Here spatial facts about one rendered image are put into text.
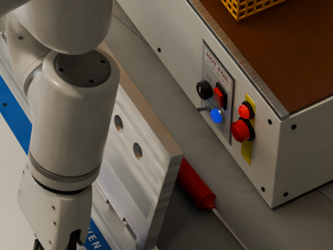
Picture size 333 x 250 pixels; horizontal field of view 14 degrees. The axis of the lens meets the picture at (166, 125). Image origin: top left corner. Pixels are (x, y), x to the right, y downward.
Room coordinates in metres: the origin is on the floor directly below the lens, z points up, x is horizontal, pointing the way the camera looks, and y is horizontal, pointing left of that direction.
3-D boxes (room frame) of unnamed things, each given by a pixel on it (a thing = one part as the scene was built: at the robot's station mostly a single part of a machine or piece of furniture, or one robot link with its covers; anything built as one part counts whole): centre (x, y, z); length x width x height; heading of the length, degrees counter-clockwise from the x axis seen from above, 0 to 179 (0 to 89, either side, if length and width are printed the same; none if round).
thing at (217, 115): (1.08, -0.07, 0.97); 0.03 x 0.01 x 0.03; 29
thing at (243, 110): (1.03, -0.10, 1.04); 0.02 x 0.01 x 0.02; 29
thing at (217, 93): (1.08, -0.07, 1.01); 0.02 x 0.01 x 0.03; 29
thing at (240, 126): (1.02, -0.09, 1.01); 0.03 x 0.02 x 0.03; 29
